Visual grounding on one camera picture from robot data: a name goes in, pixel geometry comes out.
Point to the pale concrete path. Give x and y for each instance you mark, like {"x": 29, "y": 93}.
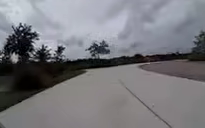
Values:
{"x": 100, "y": 100}

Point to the small dark tree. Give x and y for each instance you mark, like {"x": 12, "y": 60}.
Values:
{"x": 43, "y": 53}
{"x": 59, "y": 53}

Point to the grey gravel ground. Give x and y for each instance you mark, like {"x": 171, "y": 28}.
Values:
{"x": 186, "y": 70}

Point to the tall dark tree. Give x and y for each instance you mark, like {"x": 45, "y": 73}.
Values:
{"x": 21, "y": 41}

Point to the dark grass verge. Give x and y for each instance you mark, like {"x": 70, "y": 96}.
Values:
{"x": 3, "y": 96}

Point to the dark low hedge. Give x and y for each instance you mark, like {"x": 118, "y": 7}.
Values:
{"x": 123, "y": 60}

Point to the lone dark tree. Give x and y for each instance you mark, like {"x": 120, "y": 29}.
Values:
{"x": 98, "y": 49}

